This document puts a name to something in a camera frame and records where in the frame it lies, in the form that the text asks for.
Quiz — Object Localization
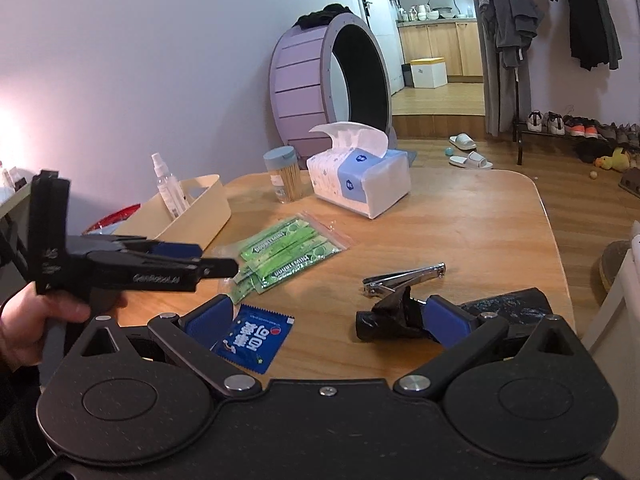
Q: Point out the metal nail clipper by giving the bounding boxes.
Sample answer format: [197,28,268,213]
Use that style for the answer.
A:
[362,262,447,300]

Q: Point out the person's left forearm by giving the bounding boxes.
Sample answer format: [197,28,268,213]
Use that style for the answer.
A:
[0,362,57,480]

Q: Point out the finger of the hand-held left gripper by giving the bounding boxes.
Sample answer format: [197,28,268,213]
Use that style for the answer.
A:
[145,255,240,281]
[117,238,204,261]

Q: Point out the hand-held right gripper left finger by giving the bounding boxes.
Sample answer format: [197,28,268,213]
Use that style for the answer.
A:
[62,294,264,401]

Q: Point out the soft tissue pack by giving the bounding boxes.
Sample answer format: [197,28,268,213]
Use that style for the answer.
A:
[306,121,412,220]

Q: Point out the purple cat wheel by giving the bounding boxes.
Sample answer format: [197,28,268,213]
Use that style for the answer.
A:
[268,12,397,155]

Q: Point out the clear spray bottle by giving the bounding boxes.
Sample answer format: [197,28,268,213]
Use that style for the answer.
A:
[151,152,191,220]

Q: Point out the white box with yellow lid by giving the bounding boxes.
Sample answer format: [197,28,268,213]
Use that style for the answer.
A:
[409,57,449,89]

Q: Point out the toothpick jar with blue lid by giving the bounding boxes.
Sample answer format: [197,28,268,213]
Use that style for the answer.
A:
[263,145,304,205]

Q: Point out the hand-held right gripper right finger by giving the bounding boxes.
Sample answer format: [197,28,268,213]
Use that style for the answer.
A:
[393,295,594,401]

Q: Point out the row of shoes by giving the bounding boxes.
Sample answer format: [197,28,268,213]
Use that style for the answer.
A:
[525,110,640,150]

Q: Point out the clear bag of green gum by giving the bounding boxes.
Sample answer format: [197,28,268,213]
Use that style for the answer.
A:
[209,211,352,307]

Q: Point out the beige storage container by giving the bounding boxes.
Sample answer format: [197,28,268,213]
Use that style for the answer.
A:
[114,174,233,247]

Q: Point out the brown cardboard piece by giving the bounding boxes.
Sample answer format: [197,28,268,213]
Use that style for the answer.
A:
[619,167,640,197]

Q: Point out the white door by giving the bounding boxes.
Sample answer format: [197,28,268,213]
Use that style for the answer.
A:
[352,0,403,97]

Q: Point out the red round object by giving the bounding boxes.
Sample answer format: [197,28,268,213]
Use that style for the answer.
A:
[81,203,144,237]

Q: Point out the kitchen dishes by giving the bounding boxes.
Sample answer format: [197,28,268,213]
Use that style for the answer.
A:
[397,2,476,22]

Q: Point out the black hanging jacket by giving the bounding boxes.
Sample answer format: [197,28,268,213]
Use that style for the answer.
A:
[564,0,624,72]

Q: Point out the grey hanging hoodie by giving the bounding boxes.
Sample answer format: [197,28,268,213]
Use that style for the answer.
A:
[479,0,547,70]

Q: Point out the blue sachet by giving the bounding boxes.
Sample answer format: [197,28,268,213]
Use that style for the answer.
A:
[212,303,295,375]

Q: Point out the long grey hanging coat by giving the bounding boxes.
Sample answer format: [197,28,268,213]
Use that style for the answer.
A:
[482,0,521,137]

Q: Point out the wooden kitchen base cabinet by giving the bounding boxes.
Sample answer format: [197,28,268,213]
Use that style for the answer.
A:
[397,19,484,80]

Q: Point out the yellow duck toy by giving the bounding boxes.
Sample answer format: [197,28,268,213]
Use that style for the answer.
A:
[594,147,632,172]

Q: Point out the person's left hand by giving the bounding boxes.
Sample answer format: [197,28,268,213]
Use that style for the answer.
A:
[0,284,129,376]

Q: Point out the round tan object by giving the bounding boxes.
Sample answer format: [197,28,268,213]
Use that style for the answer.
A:
[598,239,632,294]

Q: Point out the black garment rack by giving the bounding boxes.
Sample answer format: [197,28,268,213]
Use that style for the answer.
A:
[511,50,640,167]

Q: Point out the black cloth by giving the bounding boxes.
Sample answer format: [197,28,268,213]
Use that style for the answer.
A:
[294,3,354,30]

